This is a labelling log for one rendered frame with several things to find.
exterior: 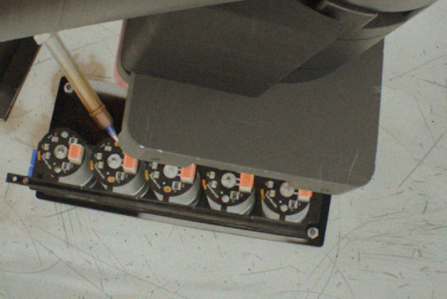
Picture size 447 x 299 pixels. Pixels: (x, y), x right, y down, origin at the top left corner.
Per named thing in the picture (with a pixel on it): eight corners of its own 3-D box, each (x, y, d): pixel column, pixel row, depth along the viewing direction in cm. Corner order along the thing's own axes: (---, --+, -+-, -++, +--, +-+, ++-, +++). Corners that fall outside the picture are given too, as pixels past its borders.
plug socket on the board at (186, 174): (179, 163, 44) (178, 161, 43) (197, 166, 44) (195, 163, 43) (176, 179, 44) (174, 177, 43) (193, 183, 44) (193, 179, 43)
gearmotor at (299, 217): (265, 181, 48) (265, 160, 44) (311, 188, 48) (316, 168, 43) (258, 226, 48) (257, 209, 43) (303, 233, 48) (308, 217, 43)
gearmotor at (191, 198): (162, 165, 49) (150, 141, 44) (207, 172, 49) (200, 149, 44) (154, 209, 48) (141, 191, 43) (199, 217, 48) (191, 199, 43)
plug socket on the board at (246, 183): (237, 173, 44) (237, 170, 43) (255, 176, 43) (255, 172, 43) (234, 189, 43) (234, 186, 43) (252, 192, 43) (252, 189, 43)
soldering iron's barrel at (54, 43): (118, 116, 45) (49, 10, 44) (121, 119, 43) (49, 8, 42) (94, 133, 45) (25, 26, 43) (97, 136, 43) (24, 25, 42)
